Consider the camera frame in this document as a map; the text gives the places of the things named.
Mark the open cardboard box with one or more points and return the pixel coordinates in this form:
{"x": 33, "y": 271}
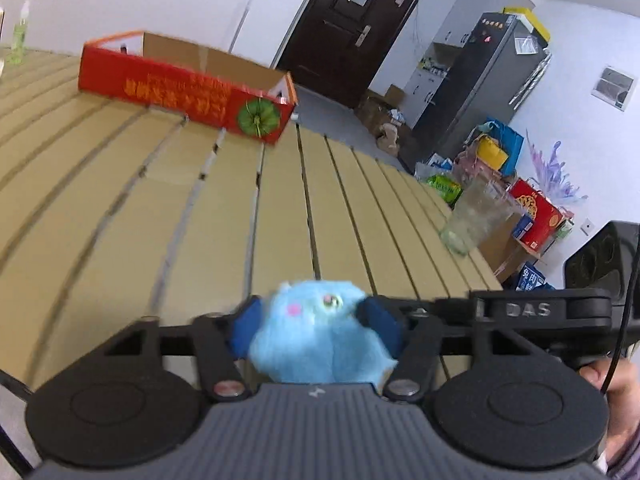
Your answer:
{"x": 380, "y": 107}

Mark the yellow bag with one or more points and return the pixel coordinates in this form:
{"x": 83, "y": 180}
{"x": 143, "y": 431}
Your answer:
{"x": 492, "y": 152}

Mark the blue printed box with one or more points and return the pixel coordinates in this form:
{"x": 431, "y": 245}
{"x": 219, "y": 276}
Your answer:
{"x": 532, "y": 277}

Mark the white wall panel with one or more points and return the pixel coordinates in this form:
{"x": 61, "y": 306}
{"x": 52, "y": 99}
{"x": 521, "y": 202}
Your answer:
{"x": 614, "y": 87}

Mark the blue bag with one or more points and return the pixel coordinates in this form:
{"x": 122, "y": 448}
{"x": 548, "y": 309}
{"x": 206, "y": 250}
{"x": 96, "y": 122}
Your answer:
{"x": 507, "y": 145}

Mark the white pole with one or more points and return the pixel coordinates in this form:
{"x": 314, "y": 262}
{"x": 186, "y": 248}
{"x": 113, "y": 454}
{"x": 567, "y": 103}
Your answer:
{"x": 245, "y": 15}

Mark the red gift box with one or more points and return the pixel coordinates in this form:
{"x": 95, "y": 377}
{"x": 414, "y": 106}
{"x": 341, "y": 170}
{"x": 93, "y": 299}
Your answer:
{"x": 537, "y": 212}

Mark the green spray bottle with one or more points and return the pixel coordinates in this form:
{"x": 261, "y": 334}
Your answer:
{"x": 18, "y": 35}

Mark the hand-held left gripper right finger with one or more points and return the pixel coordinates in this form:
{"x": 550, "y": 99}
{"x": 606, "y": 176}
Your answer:
{"x": 385, "y": 326}

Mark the clear plastic cup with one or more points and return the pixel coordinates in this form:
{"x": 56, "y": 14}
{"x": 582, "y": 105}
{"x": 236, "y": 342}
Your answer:
{"x": 475, "y": 215}

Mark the red cardboard box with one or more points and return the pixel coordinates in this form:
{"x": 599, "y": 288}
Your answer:
{"x": 175, "y": 87}

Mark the dark brown door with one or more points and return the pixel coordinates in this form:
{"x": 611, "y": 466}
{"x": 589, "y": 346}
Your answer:
{"x": 340, "y": 25}

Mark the white cabinet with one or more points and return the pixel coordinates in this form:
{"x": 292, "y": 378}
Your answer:
{"x": 432, "y": 80}

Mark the green packet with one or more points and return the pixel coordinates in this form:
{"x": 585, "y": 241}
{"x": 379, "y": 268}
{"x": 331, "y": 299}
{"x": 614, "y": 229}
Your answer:
{"x": 444, "y": 187}

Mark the dark grey refrigerator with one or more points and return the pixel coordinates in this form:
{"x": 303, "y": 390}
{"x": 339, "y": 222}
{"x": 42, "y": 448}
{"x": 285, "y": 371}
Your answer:
{"x": 480, "y": 80}

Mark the purple wall decal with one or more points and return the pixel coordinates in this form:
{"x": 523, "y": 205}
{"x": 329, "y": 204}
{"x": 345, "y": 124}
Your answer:
{"x": 555, "y": 172}

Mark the blue plush toy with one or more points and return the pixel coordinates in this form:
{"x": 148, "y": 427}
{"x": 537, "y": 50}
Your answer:
{"x": 315, "y": 340}

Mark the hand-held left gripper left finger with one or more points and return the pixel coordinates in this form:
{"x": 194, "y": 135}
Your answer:
{"x": 245, "y": 326}

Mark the person's right hand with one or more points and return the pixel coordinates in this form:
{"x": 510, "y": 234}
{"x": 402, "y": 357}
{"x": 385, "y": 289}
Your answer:
{"x": 625, "y": 380}

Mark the person's right forearm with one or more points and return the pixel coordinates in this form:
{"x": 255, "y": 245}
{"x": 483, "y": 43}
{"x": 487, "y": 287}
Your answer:
{"x": 625, "y": 440}

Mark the white wall socket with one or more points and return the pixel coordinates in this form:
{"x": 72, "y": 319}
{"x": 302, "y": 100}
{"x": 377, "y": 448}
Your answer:
{"x": 587, "y": 226}

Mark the brown plush bear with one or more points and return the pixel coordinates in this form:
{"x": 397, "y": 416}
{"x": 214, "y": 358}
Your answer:
{"x": 390, "y": 137}

